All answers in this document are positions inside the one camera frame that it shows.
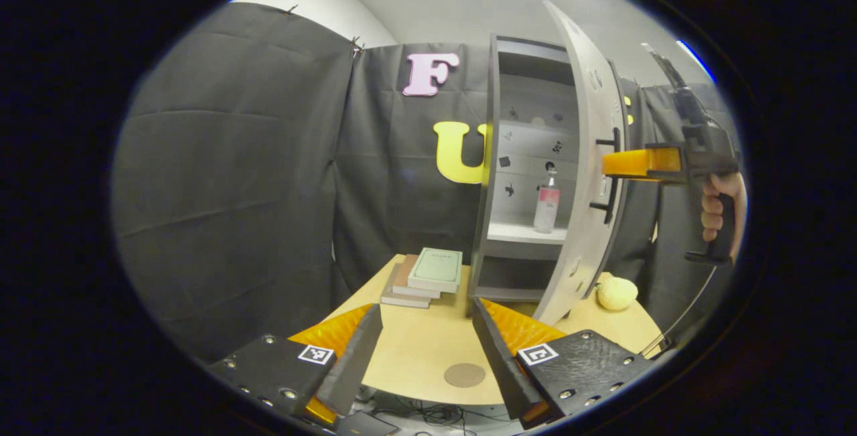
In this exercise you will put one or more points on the round brown coaster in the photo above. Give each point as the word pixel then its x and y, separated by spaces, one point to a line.
pixel 464 375

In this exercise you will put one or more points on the dark flat box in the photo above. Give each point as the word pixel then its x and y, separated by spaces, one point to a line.
pixel 365 424

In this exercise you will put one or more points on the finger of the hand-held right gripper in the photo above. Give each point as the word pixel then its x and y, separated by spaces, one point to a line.
pixel 629 163

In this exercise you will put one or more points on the grey book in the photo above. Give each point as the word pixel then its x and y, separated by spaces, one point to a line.
pixel 402 301

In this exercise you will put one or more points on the black backdrop cloth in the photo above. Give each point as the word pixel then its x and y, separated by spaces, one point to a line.
pixel 234 188

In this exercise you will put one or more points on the brown book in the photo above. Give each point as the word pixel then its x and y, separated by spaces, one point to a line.
pixel 404 275

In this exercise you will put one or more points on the green book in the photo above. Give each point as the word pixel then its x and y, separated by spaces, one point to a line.
pixel 435 268

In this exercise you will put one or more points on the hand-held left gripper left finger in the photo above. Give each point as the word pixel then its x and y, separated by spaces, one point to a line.
pixel 355 362

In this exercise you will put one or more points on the grey cabinet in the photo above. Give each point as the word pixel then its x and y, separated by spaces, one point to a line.
pixel 483 222

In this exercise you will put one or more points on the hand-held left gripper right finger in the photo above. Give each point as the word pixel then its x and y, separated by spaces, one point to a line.
pixel 499 366

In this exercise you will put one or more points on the clear bottle with pink label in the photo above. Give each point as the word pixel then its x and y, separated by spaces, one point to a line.
pixel 546 211

